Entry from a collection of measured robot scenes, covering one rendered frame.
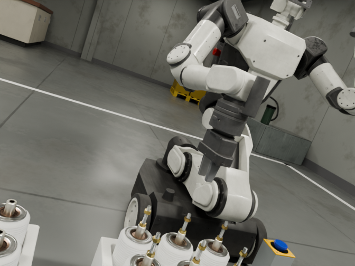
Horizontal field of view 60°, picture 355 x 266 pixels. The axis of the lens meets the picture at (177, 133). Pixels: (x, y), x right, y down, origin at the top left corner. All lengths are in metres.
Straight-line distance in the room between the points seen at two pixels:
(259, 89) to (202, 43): 0.35
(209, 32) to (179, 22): 8.72
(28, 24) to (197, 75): 6.24
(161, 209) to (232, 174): 0.29
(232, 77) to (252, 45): 0.42
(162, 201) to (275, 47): 0.69
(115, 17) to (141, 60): 1.38
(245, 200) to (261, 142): 3.29
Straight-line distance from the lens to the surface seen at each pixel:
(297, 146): 4.73
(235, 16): 1.13
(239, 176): 1.15
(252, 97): 0.74
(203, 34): 1.04
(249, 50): 1.14
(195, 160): 1.39
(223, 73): 0.76
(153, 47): 9.59
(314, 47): 1.36
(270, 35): 1.16
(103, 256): 0.88
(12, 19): 7.03
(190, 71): 0.89
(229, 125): 0.75
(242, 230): 1.34
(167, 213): 1.18
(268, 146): 4.46
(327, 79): 1.31
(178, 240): 0.89
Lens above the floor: 0.69
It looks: 11 degrees down
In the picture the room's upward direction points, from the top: 21 degrees clockwise
